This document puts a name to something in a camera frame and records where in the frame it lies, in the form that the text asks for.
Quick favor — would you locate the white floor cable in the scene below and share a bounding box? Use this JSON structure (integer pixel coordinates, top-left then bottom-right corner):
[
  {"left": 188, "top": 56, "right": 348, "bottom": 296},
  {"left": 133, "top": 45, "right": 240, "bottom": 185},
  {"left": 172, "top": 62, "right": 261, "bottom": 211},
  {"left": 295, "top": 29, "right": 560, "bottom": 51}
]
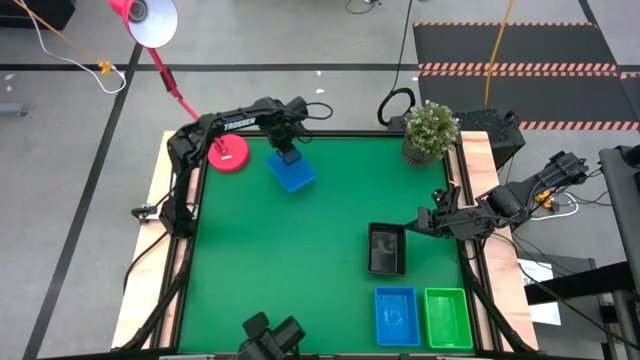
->
[{"left": 16, "top": 0, "right": 128, "bottom": 96}]

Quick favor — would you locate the black perforated equipment box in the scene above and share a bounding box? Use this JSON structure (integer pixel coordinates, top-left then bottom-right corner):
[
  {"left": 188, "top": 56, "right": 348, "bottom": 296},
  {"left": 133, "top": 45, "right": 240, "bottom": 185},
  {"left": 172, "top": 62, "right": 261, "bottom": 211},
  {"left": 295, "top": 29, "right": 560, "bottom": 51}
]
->
[{"left": 451, "top": 108, "right": 527, "bottom": 170}]

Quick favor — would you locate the red desk lamp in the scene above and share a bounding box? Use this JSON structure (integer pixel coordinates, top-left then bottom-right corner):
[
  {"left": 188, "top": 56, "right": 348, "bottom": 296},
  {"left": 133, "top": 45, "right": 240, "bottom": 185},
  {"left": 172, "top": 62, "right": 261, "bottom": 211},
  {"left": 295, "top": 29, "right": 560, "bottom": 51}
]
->
[{"left": 108, "top": 0, "right": 252, "bottom": 174}]

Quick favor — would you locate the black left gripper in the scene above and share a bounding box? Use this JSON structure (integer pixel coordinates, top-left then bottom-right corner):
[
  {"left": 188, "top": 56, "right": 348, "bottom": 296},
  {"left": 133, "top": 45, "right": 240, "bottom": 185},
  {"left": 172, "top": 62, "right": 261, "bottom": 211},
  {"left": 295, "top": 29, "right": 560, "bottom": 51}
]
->
[{"left": 266, "top": 121, "right": 307, "bottom": 167}]

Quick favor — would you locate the white paper sheet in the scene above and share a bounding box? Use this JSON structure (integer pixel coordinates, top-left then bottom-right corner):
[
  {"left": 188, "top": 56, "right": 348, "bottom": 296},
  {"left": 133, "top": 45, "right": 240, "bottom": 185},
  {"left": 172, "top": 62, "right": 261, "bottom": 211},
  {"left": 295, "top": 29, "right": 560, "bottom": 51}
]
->
[{"left": 516, "top": 256, "right": 564, "bottom": 327}]

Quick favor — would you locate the yellow hanging cable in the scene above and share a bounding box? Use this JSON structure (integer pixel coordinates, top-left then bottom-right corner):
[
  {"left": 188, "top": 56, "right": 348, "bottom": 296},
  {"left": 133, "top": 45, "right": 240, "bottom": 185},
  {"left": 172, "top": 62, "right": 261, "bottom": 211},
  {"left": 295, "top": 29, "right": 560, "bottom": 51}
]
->
[{"left": 482, "top": 0, "right": 517, "bottom": 109}]

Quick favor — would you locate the black hanging cable with coil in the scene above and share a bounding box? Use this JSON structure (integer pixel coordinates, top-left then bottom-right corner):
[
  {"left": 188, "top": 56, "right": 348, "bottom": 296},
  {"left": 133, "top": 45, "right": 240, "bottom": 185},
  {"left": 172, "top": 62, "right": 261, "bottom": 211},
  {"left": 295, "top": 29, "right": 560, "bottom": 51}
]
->
[{"left": 376, "top": 0, "right": 418, "bottom": 129}]

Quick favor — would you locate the grey floor cylinder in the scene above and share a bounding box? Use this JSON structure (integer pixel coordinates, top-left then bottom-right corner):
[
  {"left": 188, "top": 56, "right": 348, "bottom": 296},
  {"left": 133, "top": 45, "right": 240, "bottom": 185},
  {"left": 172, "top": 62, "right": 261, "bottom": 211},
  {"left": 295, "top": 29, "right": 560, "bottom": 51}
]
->
[{"left": 0, "top": 102, "right": 30, "bottom": 118}]

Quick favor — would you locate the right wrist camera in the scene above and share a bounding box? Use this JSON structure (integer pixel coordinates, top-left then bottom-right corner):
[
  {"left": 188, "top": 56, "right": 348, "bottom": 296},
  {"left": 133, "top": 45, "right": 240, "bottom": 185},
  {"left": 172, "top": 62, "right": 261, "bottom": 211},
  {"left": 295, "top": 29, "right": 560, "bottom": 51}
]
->
[{"left": 430, "top": 186, "right": 464, "bottom": 216}]

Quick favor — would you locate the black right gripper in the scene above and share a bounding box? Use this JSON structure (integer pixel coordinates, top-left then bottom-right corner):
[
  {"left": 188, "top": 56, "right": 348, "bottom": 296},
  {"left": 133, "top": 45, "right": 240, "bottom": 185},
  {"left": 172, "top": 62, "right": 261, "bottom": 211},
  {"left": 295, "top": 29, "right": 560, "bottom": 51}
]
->
[{"left": 403, "top": 204, "right": 494, "bottom": 241}]

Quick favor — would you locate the green slotted plastic basket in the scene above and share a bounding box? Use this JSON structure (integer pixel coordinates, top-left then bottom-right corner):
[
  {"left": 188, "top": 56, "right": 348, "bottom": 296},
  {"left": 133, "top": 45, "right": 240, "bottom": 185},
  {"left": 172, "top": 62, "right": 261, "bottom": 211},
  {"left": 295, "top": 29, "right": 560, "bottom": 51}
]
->
[{"left": 423, "top": 286, "right": 475, "bottom": 351}]

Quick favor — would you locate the green table mat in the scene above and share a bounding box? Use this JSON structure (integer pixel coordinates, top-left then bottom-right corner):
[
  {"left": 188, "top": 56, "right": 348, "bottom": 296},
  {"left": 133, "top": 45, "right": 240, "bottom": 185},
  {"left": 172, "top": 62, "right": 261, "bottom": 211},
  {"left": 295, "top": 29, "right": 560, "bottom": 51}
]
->
[{"left": 177, "top": 135, "right": 477, "bottom": 355}]

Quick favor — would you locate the potted plant with slatted pot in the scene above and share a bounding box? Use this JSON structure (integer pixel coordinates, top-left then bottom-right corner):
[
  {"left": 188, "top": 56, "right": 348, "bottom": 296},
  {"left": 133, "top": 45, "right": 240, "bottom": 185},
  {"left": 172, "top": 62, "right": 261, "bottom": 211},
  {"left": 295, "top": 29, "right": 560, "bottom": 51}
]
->
[{"left": 400, "top": 99, "right": 462, "bottom": 170}]

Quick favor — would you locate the wooden table side board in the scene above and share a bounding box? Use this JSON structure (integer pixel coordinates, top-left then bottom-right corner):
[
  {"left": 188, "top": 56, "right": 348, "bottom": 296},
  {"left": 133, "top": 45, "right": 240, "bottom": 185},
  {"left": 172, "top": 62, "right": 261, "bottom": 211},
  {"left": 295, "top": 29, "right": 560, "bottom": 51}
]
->
[
  {"left": 458, "top": 130, "right": 540, "bottom": 352},
  {"left": 111, "top": 130, "right": 202, "bottom": 350}
]

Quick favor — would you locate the blue slotted plastic basket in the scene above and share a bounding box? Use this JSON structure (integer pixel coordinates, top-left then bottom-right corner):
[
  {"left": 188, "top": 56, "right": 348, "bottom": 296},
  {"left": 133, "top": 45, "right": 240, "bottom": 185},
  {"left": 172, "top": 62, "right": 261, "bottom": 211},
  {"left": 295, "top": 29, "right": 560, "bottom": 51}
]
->
[{"left": 374, "top": 285, "right": 422, "bottom": 348}]

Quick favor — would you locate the black hazard-striped floor mat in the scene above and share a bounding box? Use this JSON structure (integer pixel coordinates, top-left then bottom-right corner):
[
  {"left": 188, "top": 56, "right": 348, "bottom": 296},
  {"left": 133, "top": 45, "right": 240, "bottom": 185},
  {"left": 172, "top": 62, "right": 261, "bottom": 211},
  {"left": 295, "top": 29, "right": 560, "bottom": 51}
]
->
[
  {"left": 417, "top": 69, "right": 640, "bottom": 133},
  {"left": 412, "top": 21, "right": 620, "bottom": 72}
]

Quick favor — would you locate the orange rope with yellow connector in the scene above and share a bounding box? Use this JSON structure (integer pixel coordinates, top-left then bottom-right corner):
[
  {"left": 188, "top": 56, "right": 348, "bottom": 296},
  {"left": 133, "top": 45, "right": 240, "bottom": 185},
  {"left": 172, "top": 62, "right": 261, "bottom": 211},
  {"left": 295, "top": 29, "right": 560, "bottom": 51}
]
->
[{"left": 11, "top": 0, "right": 114, "bottom": 75}]

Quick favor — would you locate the blue sponge block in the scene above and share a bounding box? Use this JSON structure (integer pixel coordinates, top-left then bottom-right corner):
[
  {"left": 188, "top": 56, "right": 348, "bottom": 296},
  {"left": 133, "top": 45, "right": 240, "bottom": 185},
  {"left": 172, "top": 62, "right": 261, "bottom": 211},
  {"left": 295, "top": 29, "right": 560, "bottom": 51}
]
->
[{"left": 265, "top": 147, "right": 318, "bottom": 195}]

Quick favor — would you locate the black metal cart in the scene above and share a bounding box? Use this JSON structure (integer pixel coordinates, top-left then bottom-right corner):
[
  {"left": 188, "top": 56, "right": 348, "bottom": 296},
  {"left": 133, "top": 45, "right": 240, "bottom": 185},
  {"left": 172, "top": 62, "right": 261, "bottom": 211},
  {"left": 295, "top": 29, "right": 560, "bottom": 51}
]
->
[{"left": 523, "top": 144, "right": 640, "bottom": 307}]

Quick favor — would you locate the white power cable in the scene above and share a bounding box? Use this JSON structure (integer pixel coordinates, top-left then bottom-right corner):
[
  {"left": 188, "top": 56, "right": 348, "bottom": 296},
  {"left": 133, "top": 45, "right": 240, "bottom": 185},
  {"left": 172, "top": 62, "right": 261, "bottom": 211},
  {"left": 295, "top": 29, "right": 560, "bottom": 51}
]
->
[{"left": 528, "top": 191, "right": 581, "bottom": 222}]

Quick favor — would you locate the black floor box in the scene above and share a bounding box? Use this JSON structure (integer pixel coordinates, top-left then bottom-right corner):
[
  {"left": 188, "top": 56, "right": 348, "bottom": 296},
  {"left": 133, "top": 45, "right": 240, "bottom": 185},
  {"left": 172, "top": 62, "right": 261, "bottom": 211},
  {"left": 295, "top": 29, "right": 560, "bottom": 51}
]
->
[{"left": 0, "top": 0, "right": 77, "bottom": 31}]

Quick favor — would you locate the black slotted plastic basket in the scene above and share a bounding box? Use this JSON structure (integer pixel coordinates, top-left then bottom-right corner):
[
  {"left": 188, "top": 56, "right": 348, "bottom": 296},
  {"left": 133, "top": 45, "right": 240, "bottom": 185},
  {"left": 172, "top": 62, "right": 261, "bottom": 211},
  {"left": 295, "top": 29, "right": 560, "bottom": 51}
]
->
[{"left": 366, "top": 221, "right": 408, "bottom": 278}]

